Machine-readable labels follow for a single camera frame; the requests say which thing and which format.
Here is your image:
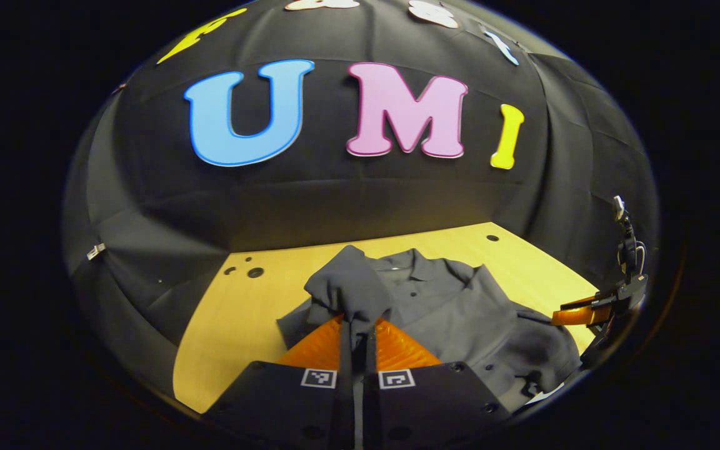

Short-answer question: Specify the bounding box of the black backdrop cloth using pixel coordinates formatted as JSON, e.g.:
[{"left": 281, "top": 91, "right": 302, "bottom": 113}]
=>
[{"left": 63, "top": 0, "right": 659, "bottom": 401}]

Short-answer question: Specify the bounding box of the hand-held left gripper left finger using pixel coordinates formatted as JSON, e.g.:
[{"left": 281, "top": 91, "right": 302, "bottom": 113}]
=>
[{"left": 206, "top": 314, "right": 362, "bottom": 450}]

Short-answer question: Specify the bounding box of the grey polo shirt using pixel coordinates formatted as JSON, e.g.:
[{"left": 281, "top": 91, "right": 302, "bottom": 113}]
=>
[{"left": 277, "top": 245, "right": 583, "bottom": 413}]

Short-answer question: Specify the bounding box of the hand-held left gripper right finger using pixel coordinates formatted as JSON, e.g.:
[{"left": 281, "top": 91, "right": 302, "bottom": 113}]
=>
[{"left": 364, "top": 316, "right": 512, "bottom": 450}]

